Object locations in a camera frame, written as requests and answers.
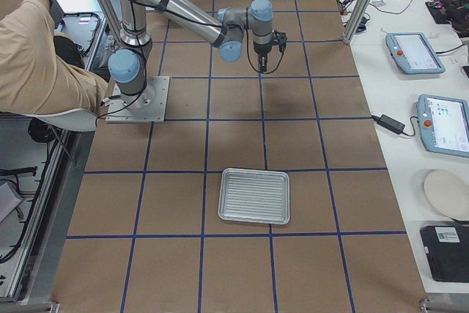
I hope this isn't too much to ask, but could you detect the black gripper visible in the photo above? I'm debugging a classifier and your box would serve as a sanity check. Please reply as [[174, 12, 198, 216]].
[[254, 42, 272, 73]]

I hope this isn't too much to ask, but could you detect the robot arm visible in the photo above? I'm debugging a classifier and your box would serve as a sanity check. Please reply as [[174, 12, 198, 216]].
[[98, 0, 286, 97]]

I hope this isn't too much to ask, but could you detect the silver metal tray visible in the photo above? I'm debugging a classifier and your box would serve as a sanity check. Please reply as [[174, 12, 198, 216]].
[[218, 168, 290, 225]]

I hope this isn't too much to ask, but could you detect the black power adapter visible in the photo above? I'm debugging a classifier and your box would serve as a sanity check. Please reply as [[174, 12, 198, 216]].
[[372, 114, 405, 135]]

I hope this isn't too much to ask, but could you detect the blue teach pendant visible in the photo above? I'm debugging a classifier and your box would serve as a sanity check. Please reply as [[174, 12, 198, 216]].
[[416, 95, 468, 158], [385, 32, 446, 75]]

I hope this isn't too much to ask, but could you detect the person in beige shirt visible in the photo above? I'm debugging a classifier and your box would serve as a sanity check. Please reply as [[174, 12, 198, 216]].
[[1, 0, 108, 115]]

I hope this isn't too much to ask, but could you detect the white round plate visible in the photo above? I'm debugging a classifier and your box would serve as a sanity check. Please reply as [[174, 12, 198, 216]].
[[424, 170, 468, 221]]

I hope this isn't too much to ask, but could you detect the black laptop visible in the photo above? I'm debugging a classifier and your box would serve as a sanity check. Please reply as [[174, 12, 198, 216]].
[[420, 226, 468, 283]]

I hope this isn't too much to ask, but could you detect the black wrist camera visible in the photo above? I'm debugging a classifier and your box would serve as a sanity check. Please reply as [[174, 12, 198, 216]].
[[273, 30, 287, 54]]

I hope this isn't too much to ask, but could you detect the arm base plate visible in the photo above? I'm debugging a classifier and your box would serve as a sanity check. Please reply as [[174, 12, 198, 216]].
[[105, 76, 170, 123]]

